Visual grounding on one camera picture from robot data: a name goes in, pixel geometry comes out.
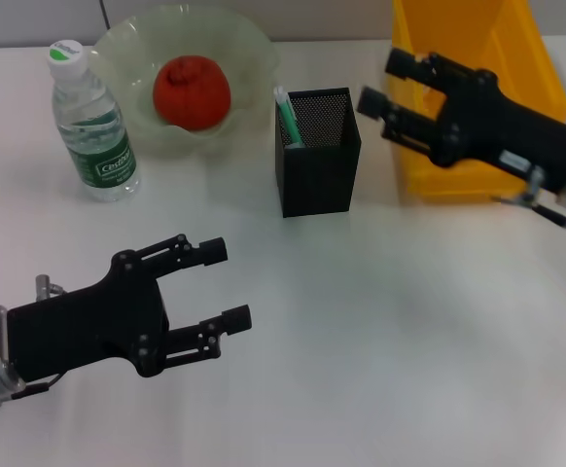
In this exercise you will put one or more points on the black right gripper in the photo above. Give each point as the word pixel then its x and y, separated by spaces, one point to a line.
pixel 506 136

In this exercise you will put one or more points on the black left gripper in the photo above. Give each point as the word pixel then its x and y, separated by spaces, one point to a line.
pixel 88 331

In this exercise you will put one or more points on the mint green pen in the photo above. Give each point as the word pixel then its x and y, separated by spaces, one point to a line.
pixel 290 119

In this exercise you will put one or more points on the clear green-label water bottle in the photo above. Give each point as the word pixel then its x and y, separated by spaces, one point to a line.
pixel 98 146

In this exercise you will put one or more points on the red tomato-like fruit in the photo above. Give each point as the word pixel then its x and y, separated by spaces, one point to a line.
pixel 193 92

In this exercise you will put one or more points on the black mesh pen holder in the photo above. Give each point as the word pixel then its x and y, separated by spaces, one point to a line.
pixel 317 185

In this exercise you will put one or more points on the pale green glass fruit plate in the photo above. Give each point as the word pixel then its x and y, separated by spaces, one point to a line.
pixel 249 53

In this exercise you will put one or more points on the yellow plastic storage bin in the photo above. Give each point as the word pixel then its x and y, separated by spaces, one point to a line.
pixel 521 58

